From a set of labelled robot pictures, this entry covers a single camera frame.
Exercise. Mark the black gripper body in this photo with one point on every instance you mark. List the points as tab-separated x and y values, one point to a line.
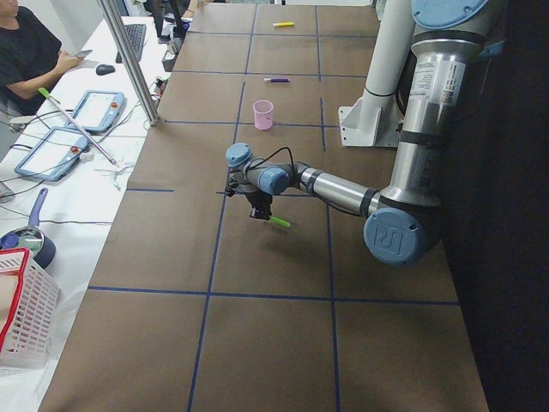
258	200

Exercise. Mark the upper blue teach pendant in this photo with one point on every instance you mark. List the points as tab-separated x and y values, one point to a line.
97	110

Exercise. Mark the lower blue teach pendant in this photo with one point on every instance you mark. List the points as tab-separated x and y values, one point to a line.
54	155

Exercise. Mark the smartphone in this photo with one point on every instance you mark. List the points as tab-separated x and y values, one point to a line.
81	54

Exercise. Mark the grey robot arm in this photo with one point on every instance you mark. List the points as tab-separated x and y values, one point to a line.
411	92

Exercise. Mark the black keyboard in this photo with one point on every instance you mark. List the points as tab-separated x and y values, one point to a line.
136	34

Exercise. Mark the pink stick green tip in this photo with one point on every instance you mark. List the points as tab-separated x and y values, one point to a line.
44	92

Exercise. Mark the person in black shirt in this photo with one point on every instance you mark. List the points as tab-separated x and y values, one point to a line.
31	58

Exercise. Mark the green marker pen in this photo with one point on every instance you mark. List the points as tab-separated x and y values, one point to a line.
279	221

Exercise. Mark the yellow marker pen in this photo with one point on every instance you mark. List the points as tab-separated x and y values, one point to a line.
283	24

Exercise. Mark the red white plastic basket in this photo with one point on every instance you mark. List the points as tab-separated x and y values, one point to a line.
29	298

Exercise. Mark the aluminium frame post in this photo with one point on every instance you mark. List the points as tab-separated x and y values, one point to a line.
122	41

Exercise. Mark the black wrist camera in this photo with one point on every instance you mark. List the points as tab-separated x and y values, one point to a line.
231	187

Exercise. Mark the blue teach pendant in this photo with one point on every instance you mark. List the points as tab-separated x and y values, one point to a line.
54	155
97	110

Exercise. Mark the black computer mouse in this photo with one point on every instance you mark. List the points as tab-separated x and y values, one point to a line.
104	69

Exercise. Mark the pink mesh pen holder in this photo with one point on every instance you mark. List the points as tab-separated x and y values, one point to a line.
263	114

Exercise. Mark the blue frying pan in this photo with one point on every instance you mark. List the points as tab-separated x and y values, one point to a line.
31	237

